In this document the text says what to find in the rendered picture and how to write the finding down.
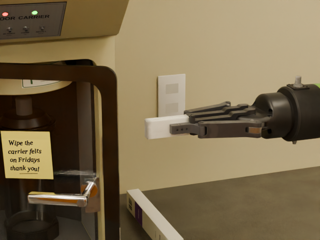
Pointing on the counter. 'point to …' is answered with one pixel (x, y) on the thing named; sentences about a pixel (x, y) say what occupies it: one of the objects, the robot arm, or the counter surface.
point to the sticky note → (27, 155)
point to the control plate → (32, 20)
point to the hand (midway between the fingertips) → (166, 126)
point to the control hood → (83, 18)
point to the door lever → (87, 190)
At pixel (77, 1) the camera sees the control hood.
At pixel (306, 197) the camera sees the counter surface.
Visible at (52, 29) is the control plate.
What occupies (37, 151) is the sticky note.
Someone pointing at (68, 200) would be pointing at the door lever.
